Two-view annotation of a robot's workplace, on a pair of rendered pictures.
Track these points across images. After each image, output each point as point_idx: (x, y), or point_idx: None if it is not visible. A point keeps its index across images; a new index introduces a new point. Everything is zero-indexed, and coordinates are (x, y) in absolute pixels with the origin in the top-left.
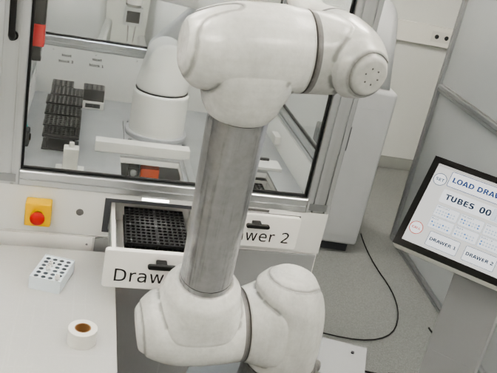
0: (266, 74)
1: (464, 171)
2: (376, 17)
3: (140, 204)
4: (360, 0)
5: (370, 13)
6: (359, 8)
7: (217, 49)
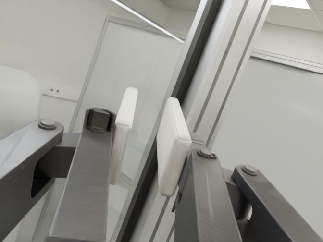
0: None
1: None
2: (170, 238)
3: None
4: (153, 219)
5: (163, 236)
6: (147, 237)
7: None
